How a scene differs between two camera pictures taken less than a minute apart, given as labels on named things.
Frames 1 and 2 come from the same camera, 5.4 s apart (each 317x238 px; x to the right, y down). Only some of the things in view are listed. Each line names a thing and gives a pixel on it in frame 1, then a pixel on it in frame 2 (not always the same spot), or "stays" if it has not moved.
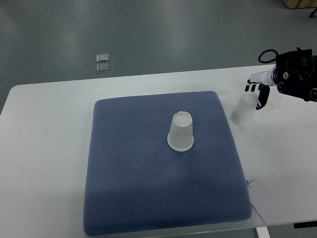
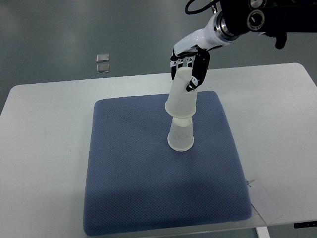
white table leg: [262, 232] stays
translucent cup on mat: [180, 137] stays
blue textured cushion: [135, 181] stays
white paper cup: [242, 114] → [180, 102]
